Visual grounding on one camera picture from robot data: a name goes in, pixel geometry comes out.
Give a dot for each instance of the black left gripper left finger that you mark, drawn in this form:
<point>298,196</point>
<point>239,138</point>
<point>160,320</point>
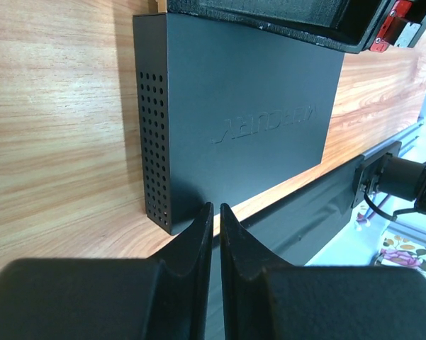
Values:
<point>161,297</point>

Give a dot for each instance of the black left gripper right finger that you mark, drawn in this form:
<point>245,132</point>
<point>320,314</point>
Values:
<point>265,297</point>

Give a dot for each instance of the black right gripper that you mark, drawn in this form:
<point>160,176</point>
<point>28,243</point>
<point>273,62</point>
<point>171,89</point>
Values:
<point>401,26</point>

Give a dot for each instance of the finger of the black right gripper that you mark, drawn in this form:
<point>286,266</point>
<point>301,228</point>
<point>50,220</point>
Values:
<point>344,26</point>

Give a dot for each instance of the black network switch box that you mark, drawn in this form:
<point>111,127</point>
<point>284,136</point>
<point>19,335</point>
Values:
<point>226,112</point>

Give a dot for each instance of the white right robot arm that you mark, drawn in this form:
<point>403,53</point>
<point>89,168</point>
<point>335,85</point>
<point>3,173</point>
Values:
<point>390,186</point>

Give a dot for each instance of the aluminium front frame rail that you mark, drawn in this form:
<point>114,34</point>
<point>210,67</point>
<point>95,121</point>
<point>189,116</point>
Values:
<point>407,137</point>

